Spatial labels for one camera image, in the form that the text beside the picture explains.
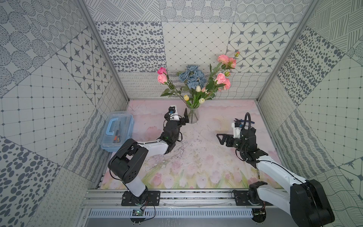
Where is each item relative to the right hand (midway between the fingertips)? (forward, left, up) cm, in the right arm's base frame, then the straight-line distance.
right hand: (222, 137), depth 86 cm
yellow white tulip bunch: (+23, +15, +12) cm, 30 cm away
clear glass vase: (+19, +18, -3) cm, 26 cm away
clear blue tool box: (+7, +69, -1) cm, 69 cm away
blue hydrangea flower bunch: (+29, +19, +24) cm, 42 cm away
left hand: (+10, +24, +14) cm, 29 cm away
